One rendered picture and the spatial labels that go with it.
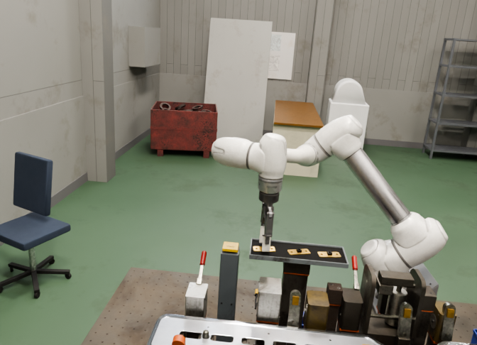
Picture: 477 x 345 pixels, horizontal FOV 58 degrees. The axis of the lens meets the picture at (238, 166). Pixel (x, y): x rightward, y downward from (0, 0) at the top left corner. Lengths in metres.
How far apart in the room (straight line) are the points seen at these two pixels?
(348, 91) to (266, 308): 6.41
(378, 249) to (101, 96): 4.18
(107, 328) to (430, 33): 7.90
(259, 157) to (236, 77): 6.54
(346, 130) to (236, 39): 6.30
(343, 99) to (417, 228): 5.81
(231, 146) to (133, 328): 0.94
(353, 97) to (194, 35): 3.25
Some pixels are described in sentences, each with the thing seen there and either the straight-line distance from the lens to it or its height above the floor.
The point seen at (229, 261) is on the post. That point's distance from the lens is 1.69.
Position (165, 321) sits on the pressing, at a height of 1.00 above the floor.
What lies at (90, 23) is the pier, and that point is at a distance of 5.51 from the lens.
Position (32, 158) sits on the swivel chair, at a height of 0.94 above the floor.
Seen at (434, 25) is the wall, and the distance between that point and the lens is 8.95.
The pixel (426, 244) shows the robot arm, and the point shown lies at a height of 1.12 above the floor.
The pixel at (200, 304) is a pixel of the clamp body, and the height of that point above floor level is 1.03.
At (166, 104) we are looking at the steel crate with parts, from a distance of 7.47.
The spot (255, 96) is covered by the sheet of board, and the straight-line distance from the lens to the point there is 7.95.
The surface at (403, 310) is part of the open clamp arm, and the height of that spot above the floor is 1.08.
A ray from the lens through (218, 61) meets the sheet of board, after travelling 8.10.
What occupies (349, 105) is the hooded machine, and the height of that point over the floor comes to 0.88.
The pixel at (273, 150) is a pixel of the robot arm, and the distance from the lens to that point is 1.49.
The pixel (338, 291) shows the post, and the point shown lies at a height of 1.10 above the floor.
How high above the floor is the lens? 1.95
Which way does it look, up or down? 17 degrees down
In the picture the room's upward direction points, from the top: 4 degrees clockwise
